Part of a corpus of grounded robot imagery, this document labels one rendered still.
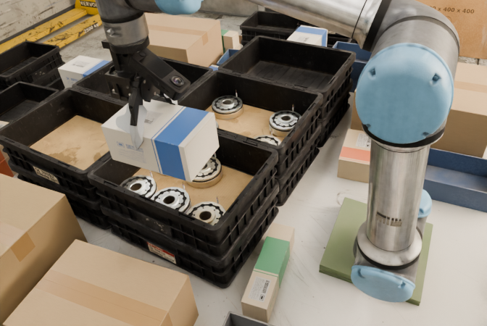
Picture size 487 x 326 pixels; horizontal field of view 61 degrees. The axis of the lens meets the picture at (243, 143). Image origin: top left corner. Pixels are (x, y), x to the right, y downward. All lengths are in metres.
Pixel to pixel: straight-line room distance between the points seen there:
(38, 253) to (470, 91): 1.28
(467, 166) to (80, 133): 1.22
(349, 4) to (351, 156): 0.68
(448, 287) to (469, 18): 2.81
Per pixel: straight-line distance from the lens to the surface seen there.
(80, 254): 1.04
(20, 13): 4.78
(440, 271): 1.17
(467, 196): 1.31
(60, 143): 1.45
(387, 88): 0.56
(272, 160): 1.04
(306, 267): 1.11
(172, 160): 0.82
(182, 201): 1.06
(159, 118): 0.87
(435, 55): 0.58
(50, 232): 1.14
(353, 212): 1.19
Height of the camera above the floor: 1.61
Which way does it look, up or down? 38 degrees down
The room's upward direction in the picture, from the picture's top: 5 degrees counter-clockwise
